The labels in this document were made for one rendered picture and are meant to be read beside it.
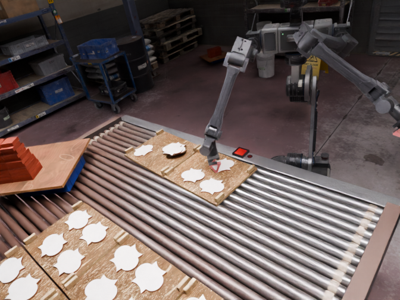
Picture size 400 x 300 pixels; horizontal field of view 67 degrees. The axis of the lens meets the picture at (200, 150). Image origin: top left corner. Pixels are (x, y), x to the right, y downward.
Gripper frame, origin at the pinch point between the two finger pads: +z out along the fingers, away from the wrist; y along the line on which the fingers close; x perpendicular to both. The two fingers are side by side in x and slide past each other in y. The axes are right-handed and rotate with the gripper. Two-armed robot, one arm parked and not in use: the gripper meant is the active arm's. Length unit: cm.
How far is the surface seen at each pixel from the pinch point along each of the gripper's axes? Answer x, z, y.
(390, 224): -62, 1, -63
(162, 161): 30.4, 0.7, 18.4
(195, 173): 11.6, 0.3, -2.2
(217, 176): -0.1, 1.3, -7.8
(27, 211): 111, 2, -1
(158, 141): 33, 0, 43
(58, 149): 99, -11, 43
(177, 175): 22.0, 1.0, 0.2
